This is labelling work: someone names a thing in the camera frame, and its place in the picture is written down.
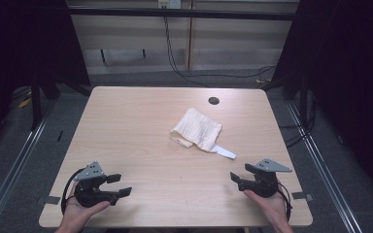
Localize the long black wall cable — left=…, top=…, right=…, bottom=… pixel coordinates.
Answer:
left=162, top=15, right=277, bottom=89

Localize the metal floor rail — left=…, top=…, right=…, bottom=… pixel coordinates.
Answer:
left=286, top=100, right=364, bottom=233
left=0, top=108, right=52, bottom=233

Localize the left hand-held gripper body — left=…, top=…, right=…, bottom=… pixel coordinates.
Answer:
left=73, top=160, right=119, bottom=209

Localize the black horizontal frame bar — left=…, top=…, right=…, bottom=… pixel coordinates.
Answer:
left=67, top=7, right=298, bottom=22

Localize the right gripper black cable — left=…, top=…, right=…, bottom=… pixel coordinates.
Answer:
left=276, top=182, right=293, bottom=221

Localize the person's left hand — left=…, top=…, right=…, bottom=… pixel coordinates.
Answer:
left=61, top=183, right=112, bottom=227

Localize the black curtain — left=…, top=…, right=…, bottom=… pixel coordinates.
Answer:
left=271, top=0, right=373, bottom=208
left=0, top=0, right=91, bottom=156

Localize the yellow floor object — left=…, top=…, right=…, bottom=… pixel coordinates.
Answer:
left=17, top=96, right=32, bottom=109

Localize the white wall socket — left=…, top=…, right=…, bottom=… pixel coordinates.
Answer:
left=156, top=0, right=183, bottom=10

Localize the bundle of black floor cables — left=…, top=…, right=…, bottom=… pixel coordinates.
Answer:
left=278, top=89, right=318, bottom=150

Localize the grey tape piece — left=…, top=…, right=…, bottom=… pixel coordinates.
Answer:
left=43, top=195, right=62, bottom=206
left=291, top=190, right=315, bottom=202

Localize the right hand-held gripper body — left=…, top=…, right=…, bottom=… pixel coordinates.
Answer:
left=237, top=157, right=293, bottom=199

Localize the white towel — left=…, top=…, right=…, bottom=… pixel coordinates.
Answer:
left=169, top=107, right=237, bottom=160

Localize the person's right hand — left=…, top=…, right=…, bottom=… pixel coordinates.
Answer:
left=243, top=188, right=293, bottom=227

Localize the black stand post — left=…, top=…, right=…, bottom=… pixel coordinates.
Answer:
left=29, top=72, right=44, bottom=131

